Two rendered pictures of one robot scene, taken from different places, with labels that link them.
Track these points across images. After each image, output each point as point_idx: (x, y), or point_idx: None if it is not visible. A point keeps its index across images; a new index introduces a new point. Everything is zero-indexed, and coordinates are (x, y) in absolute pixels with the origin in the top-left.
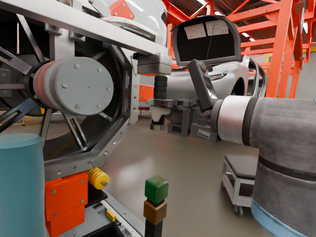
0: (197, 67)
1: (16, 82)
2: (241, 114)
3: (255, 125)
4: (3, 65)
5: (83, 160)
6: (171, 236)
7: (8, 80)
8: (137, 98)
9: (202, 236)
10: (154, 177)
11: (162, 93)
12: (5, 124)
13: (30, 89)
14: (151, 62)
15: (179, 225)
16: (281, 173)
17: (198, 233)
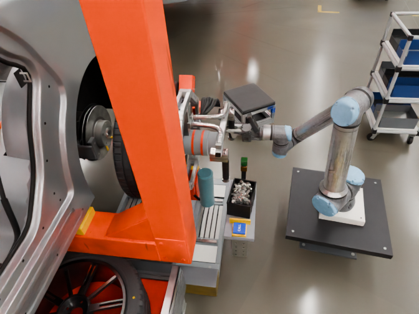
0: (252, 119)
1: None
2: (269, 135)
3: (273, 137)
4: (86, 136)
5: (196, 165)
6: (215, 174)
7: (96, 144)
8: None
9: (232, 163)
10: (242, 158)
11: (234, 126)
12: None
13: None
14: (228, 116)
15: (215, 165)
16: (279, 146)
17: (229, 164)
